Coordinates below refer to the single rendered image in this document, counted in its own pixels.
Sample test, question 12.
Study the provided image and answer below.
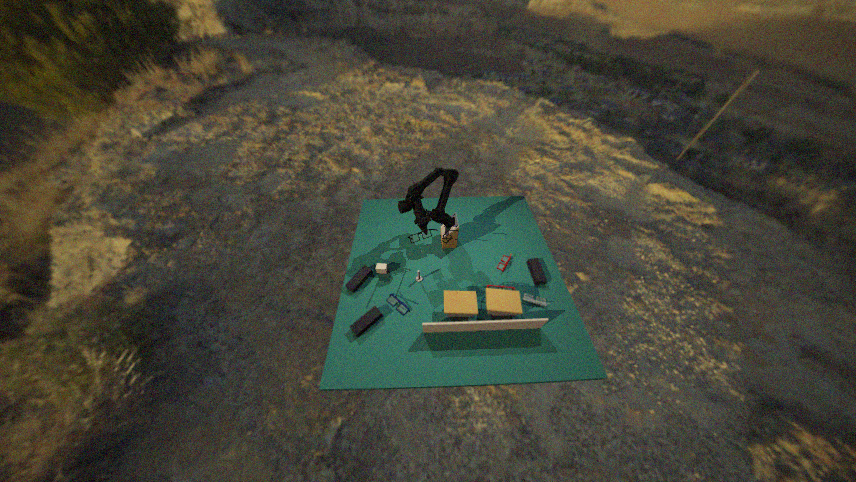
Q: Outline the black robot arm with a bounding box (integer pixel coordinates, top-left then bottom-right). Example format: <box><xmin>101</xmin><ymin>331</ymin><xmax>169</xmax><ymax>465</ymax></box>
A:
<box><xmin>398</xmin><ymin>167</ymin><xmax>459</xmax><ymax>229</ymax></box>

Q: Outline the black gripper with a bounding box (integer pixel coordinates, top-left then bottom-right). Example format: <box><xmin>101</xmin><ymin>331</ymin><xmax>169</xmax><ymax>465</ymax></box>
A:
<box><xmin>413</xmin><ymin>207</ymin><xmax>431</xmax><ymax>235</ymax></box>

